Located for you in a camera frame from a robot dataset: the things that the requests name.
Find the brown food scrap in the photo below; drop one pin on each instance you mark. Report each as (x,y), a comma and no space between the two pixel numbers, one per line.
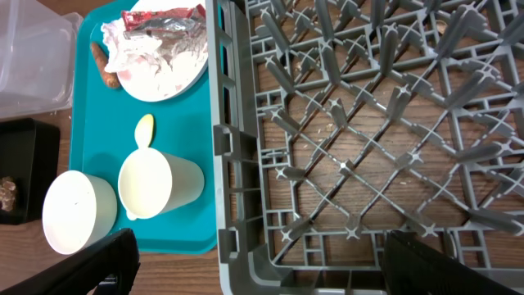
(8,193)

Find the grey dishwasher rack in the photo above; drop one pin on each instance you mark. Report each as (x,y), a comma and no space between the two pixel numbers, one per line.
(338,122)

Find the small white bowl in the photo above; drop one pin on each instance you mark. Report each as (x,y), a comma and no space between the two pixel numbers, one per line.
(78,210)

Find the white plastic cup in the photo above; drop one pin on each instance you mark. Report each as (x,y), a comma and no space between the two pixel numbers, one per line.
(151,183)

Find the yellow plastic spoon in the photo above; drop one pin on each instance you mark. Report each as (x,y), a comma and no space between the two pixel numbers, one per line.
(144,131)

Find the orange carrot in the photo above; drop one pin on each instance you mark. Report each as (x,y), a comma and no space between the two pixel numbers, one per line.
(109,79)

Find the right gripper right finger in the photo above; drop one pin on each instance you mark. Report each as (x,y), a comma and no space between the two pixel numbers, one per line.
(413,268)

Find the clear plastic bin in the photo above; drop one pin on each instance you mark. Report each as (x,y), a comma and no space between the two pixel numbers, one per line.
(37,58)

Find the white napkin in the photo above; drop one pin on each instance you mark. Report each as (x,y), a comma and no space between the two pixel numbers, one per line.
(153,70)

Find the red foil snack wrapper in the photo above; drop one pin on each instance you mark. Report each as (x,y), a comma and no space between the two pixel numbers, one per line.
(176,23)

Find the teal plastic tray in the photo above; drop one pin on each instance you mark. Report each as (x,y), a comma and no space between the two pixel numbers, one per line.
(103,123)

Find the black plastic tray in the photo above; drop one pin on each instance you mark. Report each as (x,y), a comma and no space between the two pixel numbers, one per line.
(29,155)

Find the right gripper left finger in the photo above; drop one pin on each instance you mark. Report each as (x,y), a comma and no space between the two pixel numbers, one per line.
(109,266)

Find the large white plate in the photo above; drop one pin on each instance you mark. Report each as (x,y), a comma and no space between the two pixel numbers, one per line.
(157,49)

